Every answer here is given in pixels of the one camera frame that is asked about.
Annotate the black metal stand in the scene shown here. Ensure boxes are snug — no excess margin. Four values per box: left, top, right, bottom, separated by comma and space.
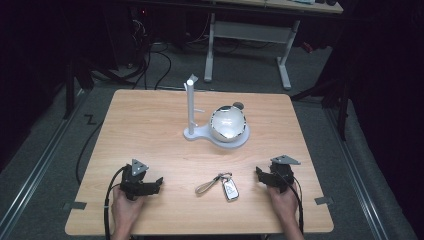
289, 74, 352, 142
62, 54, 96, 120

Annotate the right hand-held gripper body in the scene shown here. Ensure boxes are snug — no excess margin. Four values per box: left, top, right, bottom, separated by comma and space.
269, 154, 302, 194

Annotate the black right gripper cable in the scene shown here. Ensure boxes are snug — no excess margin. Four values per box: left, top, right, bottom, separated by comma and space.
279, 172, 305, 235

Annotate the grey key strap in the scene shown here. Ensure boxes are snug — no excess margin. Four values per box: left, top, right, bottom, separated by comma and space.
194, 175, 223, 196

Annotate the silver car key fob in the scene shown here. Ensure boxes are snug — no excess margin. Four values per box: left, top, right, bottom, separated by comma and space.
221, 178, 240, 202

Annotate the white stand with pole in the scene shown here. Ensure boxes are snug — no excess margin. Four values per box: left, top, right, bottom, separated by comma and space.
182, 73, 251, 150

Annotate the metal key ring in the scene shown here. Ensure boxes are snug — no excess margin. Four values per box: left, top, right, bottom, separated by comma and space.
217, 171, 234, 183

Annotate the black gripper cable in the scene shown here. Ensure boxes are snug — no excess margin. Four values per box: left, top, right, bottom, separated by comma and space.
279, 172, 305, 235
103, 165, 127, 240

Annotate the person's right hand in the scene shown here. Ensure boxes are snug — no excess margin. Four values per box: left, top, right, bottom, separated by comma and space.
266, 184, 300, 225

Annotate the metal floor rail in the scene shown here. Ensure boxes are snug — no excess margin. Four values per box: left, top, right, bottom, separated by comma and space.
0, 89, 88, 236
324, 107, 390, 240

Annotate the wooden desk with white frame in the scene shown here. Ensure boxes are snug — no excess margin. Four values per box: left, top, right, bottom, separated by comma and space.
123, 0, 345, 91

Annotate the person's left hand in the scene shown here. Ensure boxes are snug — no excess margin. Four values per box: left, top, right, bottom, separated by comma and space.
111, 187, 147, 232

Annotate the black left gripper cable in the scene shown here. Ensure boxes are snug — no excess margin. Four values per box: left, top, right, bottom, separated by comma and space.
103, 165, 127, 240

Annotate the bundle of black cables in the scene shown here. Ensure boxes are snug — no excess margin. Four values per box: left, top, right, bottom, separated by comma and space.
130, 14, 173, 91

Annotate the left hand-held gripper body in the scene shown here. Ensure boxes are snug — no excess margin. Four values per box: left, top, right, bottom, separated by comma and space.
119, 158, 151, 201

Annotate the grey tape strip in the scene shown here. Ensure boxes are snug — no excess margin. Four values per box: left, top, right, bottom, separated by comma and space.
62, 201, 88, 211
314, 196, 335, 206

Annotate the black floor cable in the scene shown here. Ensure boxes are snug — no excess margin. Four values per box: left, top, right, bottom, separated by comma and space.
75, 121, 105, 186

